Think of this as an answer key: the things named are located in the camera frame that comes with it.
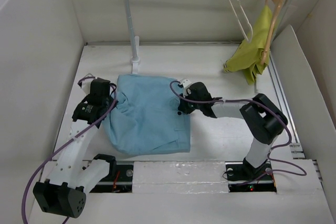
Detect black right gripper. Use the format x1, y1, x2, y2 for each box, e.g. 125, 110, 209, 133
179, 90, 202, 114

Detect light blue trousers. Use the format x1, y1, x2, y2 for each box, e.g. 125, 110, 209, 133
102, 74, 191, 156

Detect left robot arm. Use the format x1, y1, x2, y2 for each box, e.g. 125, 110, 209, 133
33, 76, 117, 218

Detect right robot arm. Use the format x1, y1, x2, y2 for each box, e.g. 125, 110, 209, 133
170, 79, 288, 180

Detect white plastic hanger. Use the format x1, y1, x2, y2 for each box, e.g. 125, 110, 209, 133
228, 0, 254, 43

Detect wooden hanger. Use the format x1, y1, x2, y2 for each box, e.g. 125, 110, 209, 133
260, 0, 284, 65

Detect yellow-green garment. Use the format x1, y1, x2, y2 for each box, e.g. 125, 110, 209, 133
223, 5, 272, 85

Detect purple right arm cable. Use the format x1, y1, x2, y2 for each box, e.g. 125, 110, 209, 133
169, 80, 307, 183

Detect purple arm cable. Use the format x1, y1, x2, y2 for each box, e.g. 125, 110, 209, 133
21, 76, 118, 224
169, 80, 307, 183

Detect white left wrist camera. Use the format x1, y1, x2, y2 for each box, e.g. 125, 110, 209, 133
77, 73, 96, 88

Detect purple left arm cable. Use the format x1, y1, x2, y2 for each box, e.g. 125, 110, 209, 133
21, 76, 118, 224

